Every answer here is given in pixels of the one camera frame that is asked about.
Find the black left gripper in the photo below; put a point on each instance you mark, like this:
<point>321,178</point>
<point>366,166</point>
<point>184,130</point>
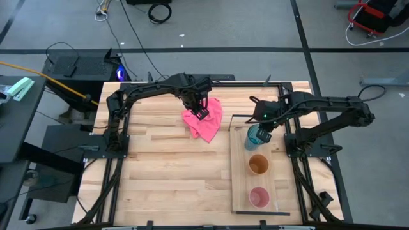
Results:
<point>196,87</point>

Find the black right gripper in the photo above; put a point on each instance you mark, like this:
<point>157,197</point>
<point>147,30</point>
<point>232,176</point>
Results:
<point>268,113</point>

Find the large teal plastic cup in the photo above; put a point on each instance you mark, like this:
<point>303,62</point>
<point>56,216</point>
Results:
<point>250,140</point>

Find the medium orange plastic cup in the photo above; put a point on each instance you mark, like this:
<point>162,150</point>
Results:
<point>258,164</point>

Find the small pink plastic cup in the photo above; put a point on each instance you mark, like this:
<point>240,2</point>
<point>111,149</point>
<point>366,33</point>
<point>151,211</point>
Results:
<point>259,197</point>

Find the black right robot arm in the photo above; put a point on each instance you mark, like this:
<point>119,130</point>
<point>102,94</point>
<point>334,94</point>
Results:
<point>335,103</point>

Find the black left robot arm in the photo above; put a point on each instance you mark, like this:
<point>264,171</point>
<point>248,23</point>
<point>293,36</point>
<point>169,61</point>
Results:
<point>143,89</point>

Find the wooden shelf with black brackets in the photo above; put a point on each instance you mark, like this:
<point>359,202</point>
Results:
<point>239,179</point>

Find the pink cloth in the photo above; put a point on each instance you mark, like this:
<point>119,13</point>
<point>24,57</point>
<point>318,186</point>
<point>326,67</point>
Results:
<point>207,127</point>

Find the black computer tower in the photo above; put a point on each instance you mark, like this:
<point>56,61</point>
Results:
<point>89,68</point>

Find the small black box device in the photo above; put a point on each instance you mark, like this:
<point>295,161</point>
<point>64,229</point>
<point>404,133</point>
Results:
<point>69,67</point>

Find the red and black cart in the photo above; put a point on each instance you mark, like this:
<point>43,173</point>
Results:
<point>370,16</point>

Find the mint green stapler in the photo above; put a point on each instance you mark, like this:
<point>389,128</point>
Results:
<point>20,88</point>

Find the black desk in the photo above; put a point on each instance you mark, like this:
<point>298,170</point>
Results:
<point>17,127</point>

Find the black castor wheel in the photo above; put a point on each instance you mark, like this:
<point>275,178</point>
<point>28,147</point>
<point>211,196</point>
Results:
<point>31,219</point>

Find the black metal table frame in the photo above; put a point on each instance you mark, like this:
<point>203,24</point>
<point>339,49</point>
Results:
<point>243,84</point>

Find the black bracket clamp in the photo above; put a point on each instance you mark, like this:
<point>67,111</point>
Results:
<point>325,199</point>

